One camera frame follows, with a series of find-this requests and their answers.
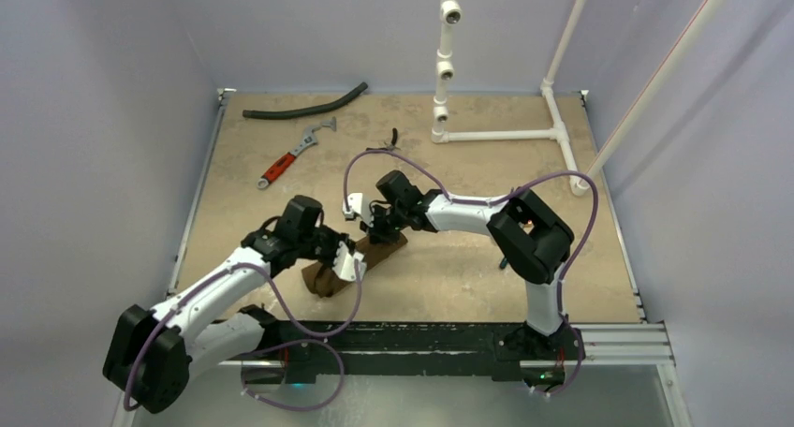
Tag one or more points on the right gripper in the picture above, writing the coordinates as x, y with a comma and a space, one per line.
378, 220

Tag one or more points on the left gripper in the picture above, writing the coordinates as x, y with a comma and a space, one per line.
335, 239

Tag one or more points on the brown cloth napkin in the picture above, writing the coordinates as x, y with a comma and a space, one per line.
326, 281

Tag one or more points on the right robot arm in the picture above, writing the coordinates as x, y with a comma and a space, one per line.
534, 240

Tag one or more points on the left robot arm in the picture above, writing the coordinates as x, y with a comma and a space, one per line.
155, 351

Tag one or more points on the black pliers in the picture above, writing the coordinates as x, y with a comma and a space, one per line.
390, 145

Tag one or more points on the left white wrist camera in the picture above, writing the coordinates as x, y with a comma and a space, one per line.
348, 264

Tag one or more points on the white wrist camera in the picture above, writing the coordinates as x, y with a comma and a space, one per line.
348, 264
357, 206

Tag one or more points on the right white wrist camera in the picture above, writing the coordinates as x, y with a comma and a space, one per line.
357, 206

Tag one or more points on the red handled adjustable wrench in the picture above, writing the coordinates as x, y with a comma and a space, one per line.
308, 139

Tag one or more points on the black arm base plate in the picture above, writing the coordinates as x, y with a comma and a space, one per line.
503, 352

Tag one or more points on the aluminium frame rail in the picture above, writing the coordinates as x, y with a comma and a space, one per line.
486, 146

